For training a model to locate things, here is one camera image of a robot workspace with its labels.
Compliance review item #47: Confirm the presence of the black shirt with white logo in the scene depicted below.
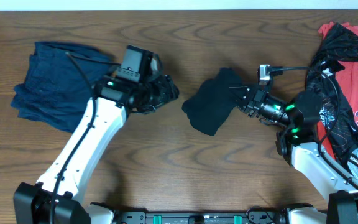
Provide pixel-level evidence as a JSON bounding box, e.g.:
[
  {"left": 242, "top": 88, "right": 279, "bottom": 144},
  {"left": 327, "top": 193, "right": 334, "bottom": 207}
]
[{"left": 181, "top": 68, "right": 242, "bottom": 136}]

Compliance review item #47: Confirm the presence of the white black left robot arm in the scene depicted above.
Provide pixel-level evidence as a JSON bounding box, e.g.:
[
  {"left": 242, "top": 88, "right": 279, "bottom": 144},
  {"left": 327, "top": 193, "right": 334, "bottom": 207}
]
[{"left": 13, "top": 75, "right": 179, "bottom": 223}]

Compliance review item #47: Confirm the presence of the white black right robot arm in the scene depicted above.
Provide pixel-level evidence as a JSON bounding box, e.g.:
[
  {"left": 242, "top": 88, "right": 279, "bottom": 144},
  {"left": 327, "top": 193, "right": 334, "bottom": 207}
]
[{"left": 228, "top": 85, "right": 358, "bottom": 223}]

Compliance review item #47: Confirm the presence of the black patterned garment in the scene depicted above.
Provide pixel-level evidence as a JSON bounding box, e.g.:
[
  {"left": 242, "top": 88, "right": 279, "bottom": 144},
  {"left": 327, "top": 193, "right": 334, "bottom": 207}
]
[{"left": 305, "top": 23, "right": 358, "bottom": 181}]

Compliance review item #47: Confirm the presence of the folded navy blue garment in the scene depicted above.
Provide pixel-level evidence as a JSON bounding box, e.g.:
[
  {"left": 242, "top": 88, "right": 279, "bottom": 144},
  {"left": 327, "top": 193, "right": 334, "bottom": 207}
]
[{"left": 11, "top": 41, "right": 112, "bottom": 133}]

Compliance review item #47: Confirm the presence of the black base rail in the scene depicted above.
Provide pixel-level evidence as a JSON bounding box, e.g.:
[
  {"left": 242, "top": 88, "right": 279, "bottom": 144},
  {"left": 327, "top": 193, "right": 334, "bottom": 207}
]
[{"left": 112, "top": 209, "right": 287, "bottom": 224}]

